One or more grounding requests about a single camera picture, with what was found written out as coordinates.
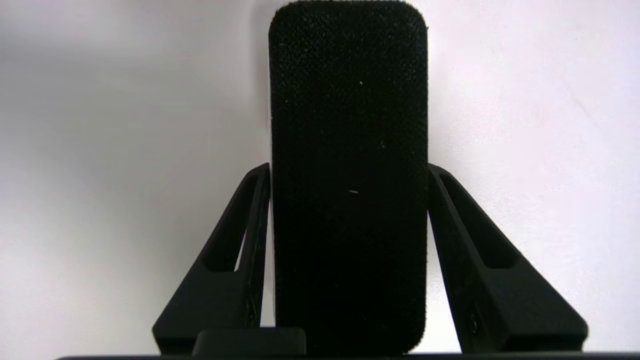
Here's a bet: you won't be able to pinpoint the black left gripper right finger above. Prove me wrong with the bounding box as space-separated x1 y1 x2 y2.
428 163 589 354

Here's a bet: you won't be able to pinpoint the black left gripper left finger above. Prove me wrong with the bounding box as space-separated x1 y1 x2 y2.
152 163 272 354

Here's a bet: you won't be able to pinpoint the black and white eraser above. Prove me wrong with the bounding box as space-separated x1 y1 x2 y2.
268 0 429 356

